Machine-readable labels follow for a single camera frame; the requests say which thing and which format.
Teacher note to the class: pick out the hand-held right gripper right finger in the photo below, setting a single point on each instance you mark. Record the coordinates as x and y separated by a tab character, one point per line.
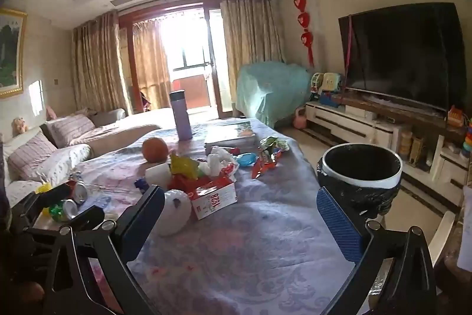
339	226

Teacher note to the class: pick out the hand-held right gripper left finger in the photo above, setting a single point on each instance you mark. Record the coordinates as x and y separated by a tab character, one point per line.
143	222

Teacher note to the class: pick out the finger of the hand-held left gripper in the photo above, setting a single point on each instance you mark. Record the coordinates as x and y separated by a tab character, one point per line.
90	216
55	192

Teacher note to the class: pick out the white bin with black bag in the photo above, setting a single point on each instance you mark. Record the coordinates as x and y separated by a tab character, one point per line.
359	167

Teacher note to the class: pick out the red and white tissue box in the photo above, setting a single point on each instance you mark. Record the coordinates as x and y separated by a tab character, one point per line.
212	200

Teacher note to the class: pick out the orange snack wrapper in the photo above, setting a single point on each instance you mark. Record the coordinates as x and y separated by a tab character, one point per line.
263	165

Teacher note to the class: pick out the green plastic wrapper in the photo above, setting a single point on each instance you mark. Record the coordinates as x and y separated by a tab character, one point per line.
55	213

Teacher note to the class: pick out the white floral pillow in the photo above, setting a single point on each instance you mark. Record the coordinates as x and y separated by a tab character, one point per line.
64	163

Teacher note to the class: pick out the dark blue plastic bag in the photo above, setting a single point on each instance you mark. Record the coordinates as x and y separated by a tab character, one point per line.
142	186

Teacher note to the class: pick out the pink striped pillow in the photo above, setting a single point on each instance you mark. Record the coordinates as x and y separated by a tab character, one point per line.
70	128
31	156

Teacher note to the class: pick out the white paper cup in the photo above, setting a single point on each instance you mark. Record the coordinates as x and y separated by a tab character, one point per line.
158	174

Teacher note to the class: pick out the yellow plastic wrapper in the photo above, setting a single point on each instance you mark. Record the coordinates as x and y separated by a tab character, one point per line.
182	165

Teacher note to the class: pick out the beige sofa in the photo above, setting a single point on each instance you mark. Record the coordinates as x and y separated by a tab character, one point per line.
107	143

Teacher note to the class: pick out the orange fruit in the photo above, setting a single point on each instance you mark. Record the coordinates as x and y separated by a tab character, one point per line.
155	150

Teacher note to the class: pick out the small teddy bear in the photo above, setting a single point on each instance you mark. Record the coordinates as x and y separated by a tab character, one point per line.
20	125

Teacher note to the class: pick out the floral tablecloth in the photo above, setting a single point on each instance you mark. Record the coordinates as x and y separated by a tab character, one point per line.
239	245

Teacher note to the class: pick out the crumpled white plastic bag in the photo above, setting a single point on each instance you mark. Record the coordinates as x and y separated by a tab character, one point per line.
221	160

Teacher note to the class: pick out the white chair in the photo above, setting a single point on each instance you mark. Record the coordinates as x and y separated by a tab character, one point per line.
442	237

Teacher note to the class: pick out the green snack wrapper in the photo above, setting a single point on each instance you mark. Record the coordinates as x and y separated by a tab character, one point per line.
274	144

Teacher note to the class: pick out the wooden jar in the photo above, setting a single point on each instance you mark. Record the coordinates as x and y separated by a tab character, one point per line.
405	145

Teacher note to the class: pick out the purple thermos bottle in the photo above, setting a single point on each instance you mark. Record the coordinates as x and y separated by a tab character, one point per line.
182	119

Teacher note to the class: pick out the white television cabinet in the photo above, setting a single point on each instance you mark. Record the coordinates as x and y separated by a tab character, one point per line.
332	115

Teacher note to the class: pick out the pink kettlebell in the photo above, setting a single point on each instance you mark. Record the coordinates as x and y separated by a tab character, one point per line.
299	121

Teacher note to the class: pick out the blue plastic scoop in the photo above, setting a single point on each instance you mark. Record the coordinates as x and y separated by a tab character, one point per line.
246	159

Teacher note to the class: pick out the blue toy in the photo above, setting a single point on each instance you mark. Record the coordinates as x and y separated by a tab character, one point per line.
330	100

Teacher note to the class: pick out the beige patterned curtain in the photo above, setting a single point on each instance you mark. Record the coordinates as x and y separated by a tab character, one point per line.
96	67
250	31

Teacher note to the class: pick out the yellow green toy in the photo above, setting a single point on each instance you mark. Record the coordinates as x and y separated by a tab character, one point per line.
332	82

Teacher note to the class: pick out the white green toy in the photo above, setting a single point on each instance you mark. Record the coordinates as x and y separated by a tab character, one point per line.
316	82

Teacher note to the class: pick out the gold framed painting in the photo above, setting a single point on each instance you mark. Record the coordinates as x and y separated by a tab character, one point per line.
11	53

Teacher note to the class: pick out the teal covered armchair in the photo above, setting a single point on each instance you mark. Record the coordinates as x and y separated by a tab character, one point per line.
269	90

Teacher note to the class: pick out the sheer beige curtain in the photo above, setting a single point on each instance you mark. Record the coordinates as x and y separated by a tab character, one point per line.
151	67

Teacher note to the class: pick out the orange toy phone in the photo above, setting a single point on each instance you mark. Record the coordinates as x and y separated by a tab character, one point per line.
455	115

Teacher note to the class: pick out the wooden balcony door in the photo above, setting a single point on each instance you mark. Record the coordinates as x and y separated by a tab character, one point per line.
215	79

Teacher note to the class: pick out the black flat television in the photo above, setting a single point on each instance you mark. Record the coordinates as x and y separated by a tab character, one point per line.
402	53

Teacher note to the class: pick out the red hanging heart decoration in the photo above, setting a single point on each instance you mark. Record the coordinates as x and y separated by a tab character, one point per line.
300	1

